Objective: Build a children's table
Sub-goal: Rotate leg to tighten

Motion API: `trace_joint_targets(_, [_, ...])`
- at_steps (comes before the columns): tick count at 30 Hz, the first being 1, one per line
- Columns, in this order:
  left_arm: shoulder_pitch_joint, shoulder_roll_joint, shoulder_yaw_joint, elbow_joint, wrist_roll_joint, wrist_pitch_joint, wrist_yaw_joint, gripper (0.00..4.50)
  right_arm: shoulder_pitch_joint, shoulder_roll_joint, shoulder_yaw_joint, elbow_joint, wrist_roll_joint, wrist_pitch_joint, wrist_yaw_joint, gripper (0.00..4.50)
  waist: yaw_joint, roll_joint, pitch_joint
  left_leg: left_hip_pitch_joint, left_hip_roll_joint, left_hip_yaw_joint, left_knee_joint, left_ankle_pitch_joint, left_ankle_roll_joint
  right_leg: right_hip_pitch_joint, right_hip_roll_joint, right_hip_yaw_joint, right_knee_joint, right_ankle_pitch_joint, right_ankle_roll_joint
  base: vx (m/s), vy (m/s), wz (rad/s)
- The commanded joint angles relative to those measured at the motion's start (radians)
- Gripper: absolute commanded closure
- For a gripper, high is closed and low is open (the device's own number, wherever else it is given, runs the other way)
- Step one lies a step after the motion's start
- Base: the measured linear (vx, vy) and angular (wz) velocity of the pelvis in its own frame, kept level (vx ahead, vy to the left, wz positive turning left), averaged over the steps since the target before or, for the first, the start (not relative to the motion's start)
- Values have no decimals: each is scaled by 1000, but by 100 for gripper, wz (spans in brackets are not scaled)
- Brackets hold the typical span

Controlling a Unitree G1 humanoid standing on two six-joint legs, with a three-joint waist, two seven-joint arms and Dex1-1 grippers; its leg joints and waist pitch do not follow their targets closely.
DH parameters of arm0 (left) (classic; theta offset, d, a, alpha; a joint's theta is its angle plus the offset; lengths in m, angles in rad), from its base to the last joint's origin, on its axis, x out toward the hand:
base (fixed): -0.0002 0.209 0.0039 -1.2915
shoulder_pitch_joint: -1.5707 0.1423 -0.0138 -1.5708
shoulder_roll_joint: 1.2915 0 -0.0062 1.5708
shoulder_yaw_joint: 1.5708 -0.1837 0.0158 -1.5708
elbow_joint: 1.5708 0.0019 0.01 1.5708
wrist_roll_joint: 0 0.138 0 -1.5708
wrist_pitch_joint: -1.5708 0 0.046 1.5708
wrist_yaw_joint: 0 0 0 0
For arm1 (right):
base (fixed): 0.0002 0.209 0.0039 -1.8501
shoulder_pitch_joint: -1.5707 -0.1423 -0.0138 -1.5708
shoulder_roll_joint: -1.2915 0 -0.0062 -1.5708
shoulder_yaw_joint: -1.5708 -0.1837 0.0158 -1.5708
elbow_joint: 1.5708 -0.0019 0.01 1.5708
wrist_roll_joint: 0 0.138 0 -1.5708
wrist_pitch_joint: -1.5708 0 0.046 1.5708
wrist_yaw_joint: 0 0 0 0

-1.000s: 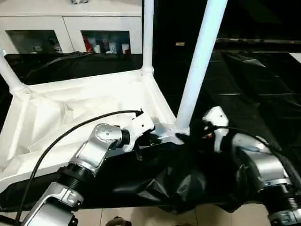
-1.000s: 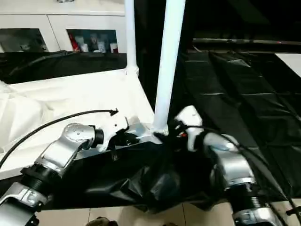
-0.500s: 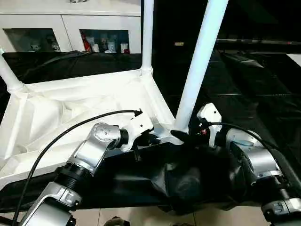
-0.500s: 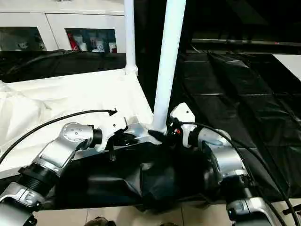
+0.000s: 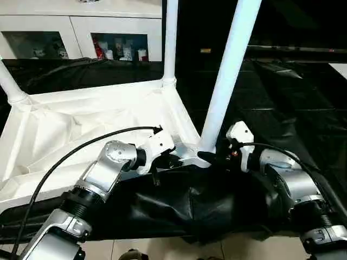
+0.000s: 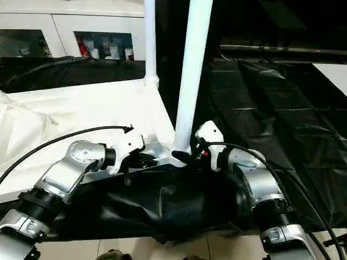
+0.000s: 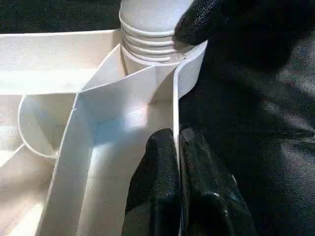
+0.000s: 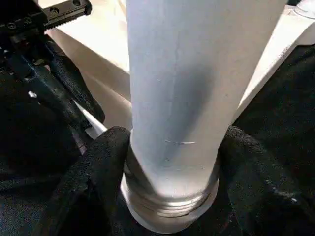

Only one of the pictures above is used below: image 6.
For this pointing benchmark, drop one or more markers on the white plastic table top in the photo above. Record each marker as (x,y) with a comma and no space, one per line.
(81,108)

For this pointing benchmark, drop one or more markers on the white plastic table leg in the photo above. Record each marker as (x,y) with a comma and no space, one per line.
(192,65)
(150,38)

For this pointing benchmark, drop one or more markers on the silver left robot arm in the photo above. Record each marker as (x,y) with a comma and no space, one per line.
(81,157)

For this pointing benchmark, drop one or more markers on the black work mat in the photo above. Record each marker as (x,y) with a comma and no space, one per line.
(271,108)

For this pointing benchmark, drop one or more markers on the dark robot left foot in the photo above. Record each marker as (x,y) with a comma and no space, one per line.
(114,255)

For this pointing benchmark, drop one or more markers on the dark robot foot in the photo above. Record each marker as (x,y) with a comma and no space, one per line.
(193,258)
(114,255)

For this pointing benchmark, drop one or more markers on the dark robot right foot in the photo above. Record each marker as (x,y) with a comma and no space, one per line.
(193,258)

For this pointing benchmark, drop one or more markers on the white glass-door cabinet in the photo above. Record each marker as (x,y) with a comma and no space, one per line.
(70,21)

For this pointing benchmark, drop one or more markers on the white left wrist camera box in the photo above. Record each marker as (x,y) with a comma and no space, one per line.
(127,143)

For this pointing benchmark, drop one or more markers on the silver metal rail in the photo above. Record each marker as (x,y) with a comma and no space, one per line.
(287,50)

